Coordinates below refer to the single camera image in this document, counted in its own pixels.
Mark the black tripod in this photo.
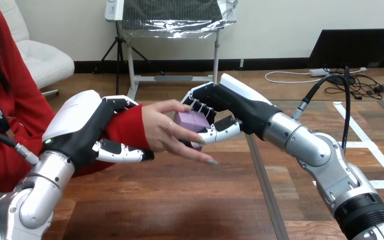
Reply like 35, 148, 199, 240
92, 20, 165, 96

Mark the person's forearm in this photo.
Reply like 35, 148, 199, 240
74, 104, 151, 178

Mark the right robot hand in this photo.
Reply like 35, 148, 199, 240
180, 73, 283, 146

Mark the white cushioned chair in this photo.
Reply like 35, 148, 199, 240
0, 0, 76, 100

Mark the tangle of cables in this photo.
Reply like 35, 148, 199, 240
264, 67, 384, 101

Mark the person's body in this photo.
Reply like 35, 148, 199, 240
0, 0, 57, 233

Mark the dark screen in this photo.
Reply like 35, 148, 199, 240
307, 28, 384, 86

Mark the person's hand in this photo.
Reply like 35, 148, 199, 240
141, 99, 219, 167

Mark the purple block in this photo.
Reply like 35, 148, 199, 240
173, 110, 211, 152

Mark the white desk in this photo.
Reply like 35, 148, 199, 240
104, 0, 221, 100

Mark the black cable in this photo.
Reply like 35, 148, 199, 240
0, 127, 41, 167
291, 73, 352, 154

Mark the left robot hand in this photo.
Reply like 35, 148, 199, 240
40, 89, 155, 173

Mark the white power strip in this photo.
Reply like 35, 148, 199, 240
308, 68, 331, 77

